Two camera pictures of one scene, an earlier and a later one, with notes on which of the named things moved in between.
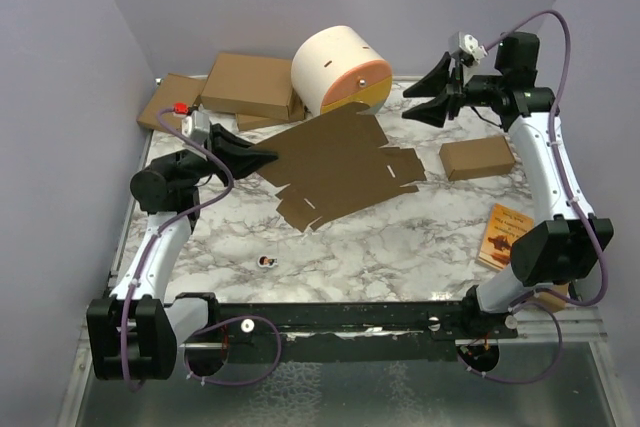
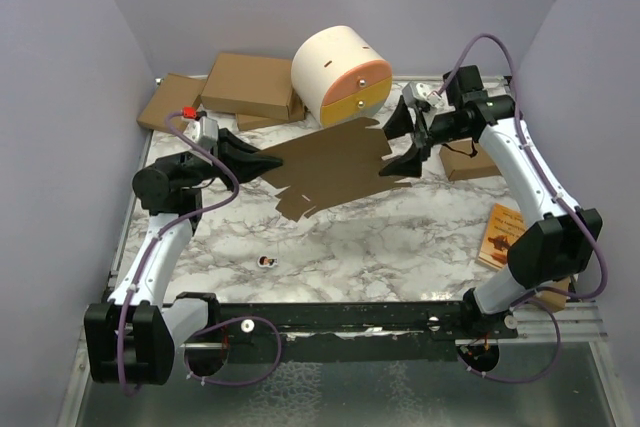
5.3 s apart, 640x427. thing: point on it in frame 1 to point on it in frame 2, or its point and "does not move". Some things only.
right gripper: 432,85 to 401,122
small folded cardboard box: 476,158 does not move
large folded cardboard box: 252,86 does not move
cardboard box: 173,89 does not move
